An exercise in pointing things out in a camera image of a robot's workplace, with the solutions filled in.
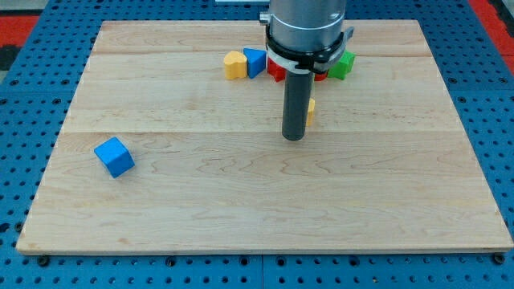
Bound yellow block behind rod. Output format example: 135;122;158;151
306;98;316;127

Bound blue cube block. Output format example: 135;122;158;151
94;137;135;178

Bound red star block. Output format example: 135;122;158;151
267;58;286;82

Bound green star block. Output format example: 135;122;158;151
328;51;356;80

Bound yellow heart block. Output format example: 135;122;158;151
223;51;247;79

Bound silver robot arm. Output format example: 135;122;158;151
259;0;346;52

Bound wooden board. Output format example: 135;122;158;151
17;20;513;255

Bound blue triangle block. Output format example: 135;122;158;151
243;48;267;79

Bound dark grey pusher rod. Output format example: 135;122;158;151
282;71;313;141

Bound black and white clamp ring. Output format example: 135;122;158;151
264;26;356;75

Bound red block behind arm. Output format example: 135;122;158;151
314;72;328;82

